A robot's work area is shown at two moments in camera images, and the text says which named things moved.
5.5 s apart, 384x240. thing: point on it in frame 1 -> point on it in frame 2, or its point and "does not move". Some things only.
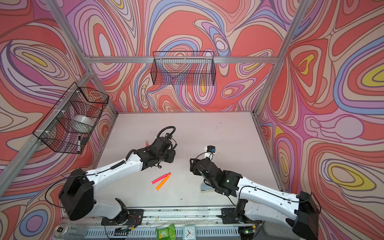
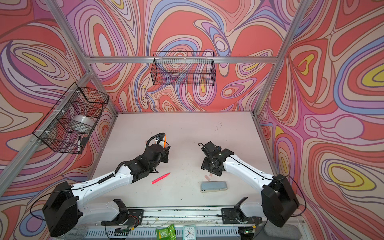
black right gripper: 196,166 -> 208,159
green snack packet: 166,233 does not move
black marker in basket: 79,146 does not move
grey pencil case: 205,188 does not move
